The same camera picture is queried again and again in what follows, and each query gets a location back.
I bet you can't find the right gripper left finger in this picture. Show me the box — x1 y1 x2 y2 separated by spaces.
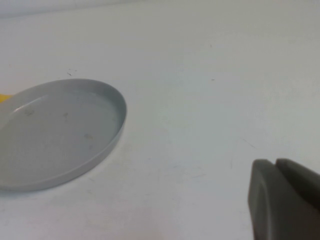
247 158 320 240

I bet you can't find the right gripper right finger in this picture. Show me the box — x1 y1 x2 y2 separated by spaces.
275 157 320 208

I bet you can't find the grey round plate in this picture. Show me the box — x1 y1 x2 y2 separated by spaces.
0 78 128 193

